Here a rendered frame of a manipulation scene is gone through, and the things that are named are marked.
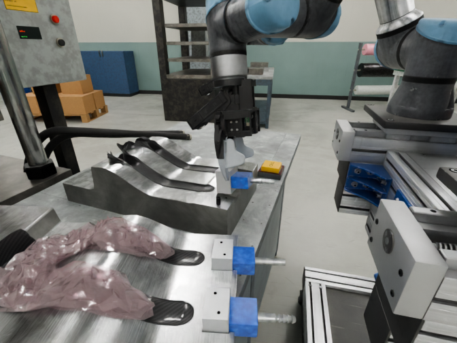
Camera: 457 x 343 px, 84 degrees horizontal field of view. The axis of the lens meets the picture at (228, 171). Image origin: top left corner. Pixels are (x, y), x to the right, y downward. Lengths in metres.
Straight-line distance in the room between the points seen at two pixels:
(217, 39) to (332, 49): 6.54
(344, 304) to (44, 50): 1.59
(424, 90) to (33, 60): 1.26
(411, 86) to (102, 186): 0.84
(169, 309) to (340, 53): 6.88
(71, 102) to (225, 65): 4.79
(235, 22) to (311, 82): 6.56
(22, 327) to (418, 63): 0.92
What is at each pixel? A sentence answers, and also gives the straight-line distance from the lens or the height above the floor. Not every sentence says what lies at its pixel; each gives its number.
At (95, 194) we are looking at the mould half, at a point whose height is 0.85.
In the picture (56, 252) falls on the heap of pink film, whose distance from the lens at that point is 0.54.
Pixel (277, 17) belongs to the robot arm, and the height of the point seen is 1.25.
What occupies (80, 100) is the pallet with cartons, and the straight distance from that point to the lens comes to 5.15.
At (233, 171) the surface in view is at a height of 0.95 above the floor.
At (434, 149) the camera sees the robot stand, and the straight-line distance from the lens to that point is 0.88.
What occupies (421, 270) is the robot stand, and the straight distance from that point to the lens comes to 0.37.
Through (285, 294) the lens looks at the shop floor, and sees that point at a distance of 1.56.
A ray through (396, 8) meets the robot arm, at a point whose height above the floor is 1.30.
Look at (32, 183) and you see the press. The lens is 1.10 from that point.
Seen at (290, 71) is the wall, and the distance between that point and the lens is 6.95.
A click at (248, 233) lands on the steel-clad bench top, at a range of 0.64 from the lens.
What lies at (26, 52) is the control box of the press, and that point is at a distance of 1.24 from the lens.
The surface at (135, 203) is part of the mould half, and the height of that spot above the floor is 0.85.
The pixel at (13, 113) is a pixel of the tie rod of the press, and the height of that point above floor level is 1.01.
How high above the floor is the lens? 1.21
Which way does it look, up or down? 26 degrees down
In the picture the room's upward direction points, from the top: straight up
